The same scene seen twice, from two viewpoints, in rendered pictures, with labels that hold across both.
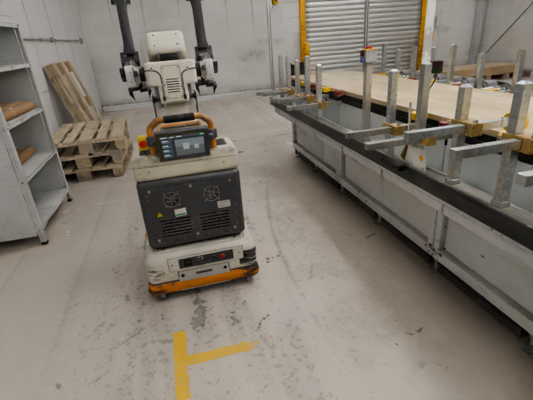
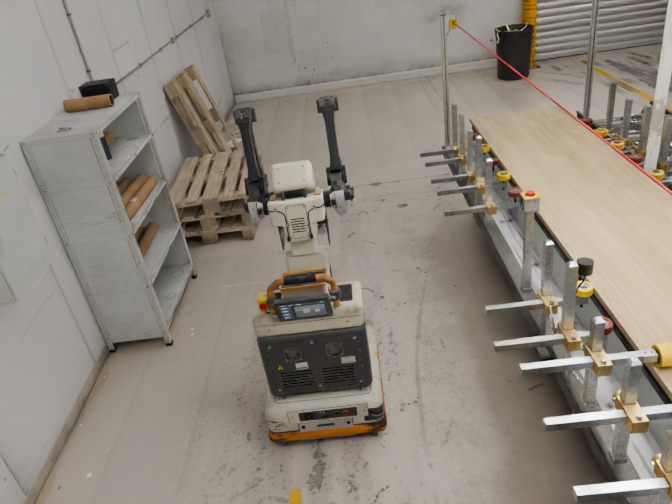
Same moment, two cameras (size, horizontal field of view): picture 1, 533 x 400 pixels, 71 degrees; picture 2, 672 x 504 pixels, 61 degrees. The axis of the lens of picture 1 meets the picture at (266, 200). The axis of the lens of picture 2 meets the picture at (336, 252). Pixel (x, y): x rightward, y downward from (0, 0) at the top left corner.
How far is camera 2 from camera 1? 1.15 m
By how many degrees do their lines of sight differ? 16
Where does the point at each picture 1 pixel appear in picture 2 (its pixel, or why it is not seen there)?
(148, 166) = (268, 324)
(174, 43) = (301, 178)
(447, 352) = not seen: outside the picture
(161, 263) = (281, 415)
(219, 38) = not seen: outside the picture
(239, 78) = (424, 49)
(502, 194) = (616, 452)
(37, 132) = (160, 205)
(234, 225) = (360, 379)
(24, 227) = (149, 328)
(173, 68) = (298, 208)
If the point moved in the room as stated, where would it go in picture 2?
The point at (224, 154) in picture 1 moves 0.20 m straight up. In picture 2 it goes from (348, 314) to (342, 279)
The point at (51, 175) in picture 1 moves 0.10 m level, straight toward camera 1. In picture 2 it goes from (174, 250) to (175, 256)
